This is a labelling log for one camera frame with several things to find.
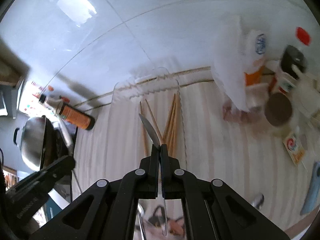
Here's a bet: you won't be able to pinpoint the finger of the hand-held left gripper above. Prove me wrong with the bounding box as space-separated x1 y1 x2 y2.
0 147 6 190
5 155 76 198

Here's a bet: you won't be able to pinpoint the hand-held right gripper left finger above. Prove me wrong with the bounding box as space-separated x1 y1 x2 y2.
37 144 161 240

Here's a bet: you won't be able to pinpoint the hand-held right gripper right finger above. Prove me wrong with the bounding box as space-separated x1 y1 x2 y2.
160 144 291 240

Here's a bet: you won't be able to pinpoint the metal spoon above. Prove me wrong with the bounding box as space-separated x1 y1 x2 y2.
250 193 265 209
138 113 168 236
136 202 148 240

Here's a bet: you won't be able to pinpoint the clear plastic container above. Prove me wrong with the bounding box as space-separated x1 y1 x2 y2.
111 66 188 172

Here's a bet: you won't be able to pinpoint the wooden chopstick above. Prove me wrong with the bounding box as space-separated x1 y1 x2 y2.
145 99 164 144

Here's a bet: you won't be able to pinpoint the black gas stove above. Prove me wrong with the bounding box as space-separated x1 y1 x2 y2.
42 120 82 195

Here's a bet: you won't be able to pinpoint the steel wok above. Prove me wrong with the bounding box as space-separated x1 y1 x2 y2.
13 116 75 173

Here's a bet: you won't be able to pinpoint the soy sauce bottle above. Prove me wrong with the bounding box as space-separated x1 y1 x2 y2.
37 94 96 131

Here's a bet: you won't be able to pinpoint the striped tablecloth with cat print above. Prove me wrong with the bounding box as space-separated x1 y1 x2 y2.
71 79 320 240

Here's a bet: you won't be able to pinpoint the range hood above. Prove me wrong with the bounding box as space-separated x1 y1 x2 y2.
0 39 32 119

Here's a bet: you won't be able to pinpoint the pink packet in wrap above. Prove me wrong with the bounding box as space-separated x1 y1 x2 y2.
222 102 260 125

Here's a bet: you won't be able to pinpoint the white plastic bag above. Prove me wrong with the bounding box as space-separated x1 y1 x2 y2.
212 15 250 113

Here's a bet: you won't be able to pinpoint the jar with brown lid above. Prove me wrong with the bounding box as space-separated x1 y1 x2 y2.
264 92 294 137

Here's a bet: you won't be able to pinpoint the small orange white packet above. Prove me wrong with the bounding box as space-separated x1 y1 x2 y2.
282 132 308 166

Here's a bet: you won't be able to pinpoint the oil dispenser with white lid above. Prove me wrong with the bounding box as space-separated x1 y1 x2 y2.
269 64 313 98

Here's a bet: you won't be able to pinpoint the blue smartphone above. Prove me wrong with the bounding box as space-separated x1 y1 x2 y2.
300 161 320 216

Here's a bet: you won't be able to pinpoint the dark bottle with red cap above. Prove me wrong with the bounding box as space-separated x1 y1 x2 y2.
279 26 314 78

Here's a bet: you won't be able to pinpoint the colourful wall stickers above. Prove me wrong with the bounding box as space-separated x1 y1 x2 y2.
24 80 54 113

